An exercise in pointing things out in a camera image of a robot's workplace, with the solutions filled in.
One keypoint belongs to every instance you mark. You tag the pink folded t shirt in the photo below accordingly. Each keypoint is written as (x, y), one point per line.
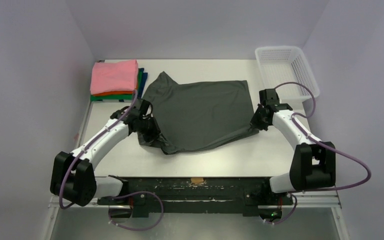
(119, 76)

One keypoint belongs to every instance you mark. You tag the blue folded t shirt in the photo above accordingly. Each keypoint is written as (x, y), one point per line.
(142, 79)

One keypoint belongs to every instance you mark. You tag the brown tape piece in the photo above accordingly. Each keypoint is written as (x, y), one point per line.
(197, 180)

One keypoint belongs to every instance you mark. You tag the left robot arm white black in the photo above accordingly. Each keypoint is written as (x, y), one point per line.
(73, 173)

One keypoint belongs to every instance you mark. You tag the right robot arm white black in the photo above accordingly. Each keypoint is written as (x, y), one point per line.
(313, 166)

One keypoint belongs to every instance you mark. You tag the white plastic basket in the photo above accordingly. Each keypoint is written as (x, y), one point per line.
(281, 64)

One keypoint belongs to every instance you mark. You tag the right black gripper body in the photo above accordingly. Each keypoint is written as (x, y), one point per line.
(256, 120)

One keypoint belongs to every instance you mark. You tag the aluminium rail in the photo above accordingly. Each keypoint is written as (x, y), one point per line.
(304, 200)

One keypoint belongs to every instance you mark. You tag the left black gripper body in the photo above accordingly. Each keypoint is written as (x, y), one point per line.
(148, 126)

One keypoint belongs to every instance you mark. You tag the green folded t shirt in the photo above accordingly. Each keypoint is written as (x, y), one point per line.
(120, 98)

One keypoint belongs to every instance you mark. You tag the dark grey t shirt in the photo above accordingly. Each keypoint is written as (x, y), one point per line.
(198, 116)

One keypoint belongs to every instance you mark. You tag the orange folded t shirt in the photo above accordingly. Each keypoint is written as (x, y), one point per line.
(109, 93)

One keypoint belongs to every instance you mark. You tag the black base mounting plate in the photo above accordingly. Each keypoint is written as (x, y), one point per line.
(245, 192)

